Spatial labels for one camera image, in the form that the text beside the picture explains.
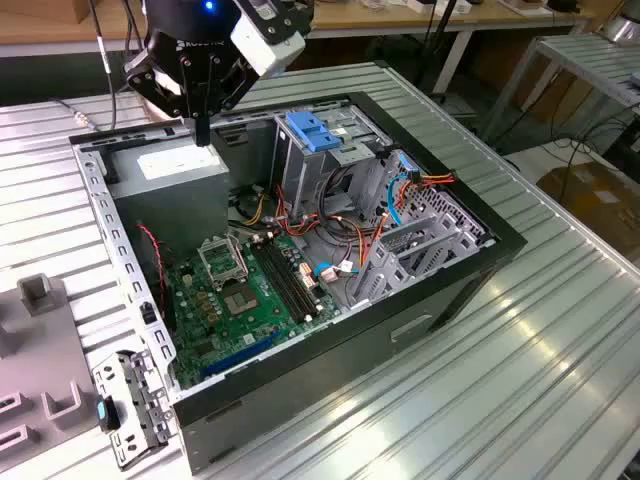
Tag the blue plastic drive latch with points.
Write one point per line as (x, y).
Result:
(312, 132)

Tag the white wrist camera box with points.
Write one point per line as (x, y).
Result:
(265, 50)

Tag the metal slat side table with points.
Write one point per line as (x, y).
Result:
(590, 60)

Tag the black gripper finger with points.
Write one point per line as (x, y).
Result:
(142, 82)
(235, 85)

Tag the black PC case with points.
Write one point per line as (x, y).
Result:
(350, 360)

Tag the green motherboard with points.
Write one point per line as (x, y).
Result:
(260, 320)

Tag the blue expansion slot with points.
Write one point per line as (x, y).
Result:
(240, 354)

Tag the grey power supply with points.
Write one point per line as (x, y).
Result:
(170, 210)

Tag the large cardboard box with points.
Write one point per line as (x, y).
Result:
(600, 195)

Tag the metal expansion slot retainer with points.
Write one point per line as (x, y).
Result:
(125, 452)

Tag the black latch with blue tab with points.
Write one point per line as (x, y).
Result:
(111, 415)

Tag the black chipset chip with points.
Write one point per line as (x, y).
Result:
(203, 348)

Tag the grey metal drive cage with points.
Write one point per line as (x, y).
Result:
(305, 170)

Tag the grey metal disk bay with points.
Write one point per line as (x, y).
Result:
(425, 260)

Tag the black RAM slot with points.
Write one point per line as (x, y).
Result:
(290, 278)
(297, 277)
(275, 280)
(282, 279)

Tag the black stand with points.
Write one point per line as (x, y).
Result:
(448, 15)

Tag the white flat panel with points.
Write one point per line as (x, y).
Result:
(540, 160)

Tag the beige board connector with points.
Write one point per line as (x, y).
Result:
(309, 277)

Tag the wooden desk white frame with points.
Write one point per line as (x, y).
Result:
(380, 17)
(45, 25)

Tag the black case fan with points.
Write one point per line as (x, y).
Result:
(170, 305)

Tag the grey parts rack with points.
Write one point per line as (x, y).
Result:
(45, 360)

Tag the brown cardboard under table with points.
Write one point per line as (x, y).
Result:
(565, 95)

